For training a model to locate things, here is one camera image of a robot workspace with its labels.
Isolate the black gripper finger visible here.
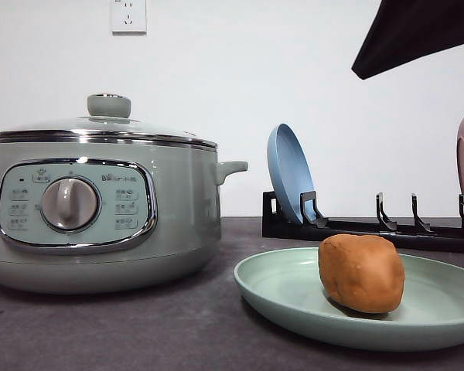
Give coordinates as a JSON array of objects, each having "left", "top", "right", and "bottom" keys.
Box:
[{"left": 352, "top": 0, "right": 464, "bottom": 79}]

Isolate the brown potato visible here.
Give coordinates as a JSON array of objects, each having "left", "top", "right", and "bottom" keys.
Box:
[{"left": 319, "top": 234, "right": 405, "bottom": 313}]

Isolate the green plate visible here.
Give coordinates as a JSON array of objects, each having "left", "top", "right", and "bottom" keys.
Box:
[{"left": 234, "top": 234, "right": 464, "bottom": 352}]

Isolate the glass pot lid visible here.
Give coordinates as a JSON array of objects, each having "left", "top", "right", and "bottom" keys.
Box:
[{"left": 0, "top": 94, "right": 218, "bottom": 148}]

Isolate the blue plate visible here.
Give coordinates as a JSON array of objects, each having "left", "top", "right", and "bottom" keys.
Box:
[{"left": 267, "top": 123, "right": 316, "bottom": 224}]

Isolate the black plate rack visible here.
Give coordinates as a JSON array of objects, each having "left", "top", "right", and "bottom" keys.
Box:
[{"left": 263, "top": 191, "right": 464, "bottom": 253}]

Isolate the green electric steamer pot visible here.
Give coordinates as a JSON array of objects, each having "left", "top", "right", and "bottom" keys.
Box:
[{"left": 0, "top": 129, "right": 248, "bottom": 295}]

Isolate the grey table mat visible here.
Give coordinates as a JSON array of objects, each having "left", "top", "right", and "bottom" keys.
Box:
[{"left": 0, "top": 216, "right": 464, "bottom": 371}]

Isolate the white wall socket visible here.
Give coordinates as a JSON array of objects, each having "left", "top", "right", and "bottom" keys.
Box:
[{"left": 108, "top": 0, "right": 148, "bottom": 37}]

